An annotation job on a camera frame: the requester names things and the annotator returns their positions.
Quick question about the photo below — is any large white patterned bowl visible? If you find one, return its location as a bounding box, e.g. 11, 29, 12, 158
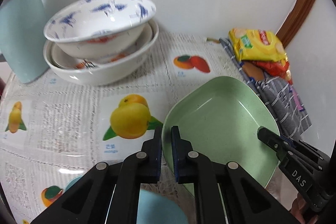
43, 19, 159, 86

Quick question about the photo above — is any grey checked cloth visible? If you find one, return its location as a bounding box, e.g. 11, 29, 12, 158
219, 39, 311, 140

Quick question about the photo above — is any blue floral porcelain bowl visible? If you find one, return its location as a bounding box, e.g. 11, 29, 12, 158
43, 0, 157, 59

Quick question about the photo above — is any person's hand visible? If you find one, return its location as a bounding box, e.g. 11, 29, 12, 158
289, 193, 318, 224

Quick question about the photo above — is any yellow chips bag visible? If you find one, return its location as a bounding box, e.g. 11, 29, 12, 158
228, 28, 287, 62

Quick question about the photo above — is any middle white bowl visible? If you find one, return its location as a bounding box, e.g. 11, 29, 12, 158
50, 23, 153, 69

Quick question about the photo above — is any wooden door frame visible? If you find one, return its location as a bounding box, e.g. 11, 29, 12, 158
276, 0, 316, 48

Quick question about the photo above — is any green square plate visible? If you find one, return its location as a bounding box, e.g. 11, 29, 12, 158
162, 76, 280, 187

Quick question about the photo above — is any fruit print tablecloth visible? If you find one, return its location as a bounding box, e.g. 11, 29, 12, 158
0, 31, 300, 224

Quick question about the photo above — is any red chips bag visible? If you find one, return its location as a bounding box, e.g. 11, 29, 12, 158
252, 60, 293, 85

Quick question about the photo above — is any teal thermos jug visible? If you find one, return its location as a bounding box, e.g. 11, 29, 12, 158
1, 0, 49, 84

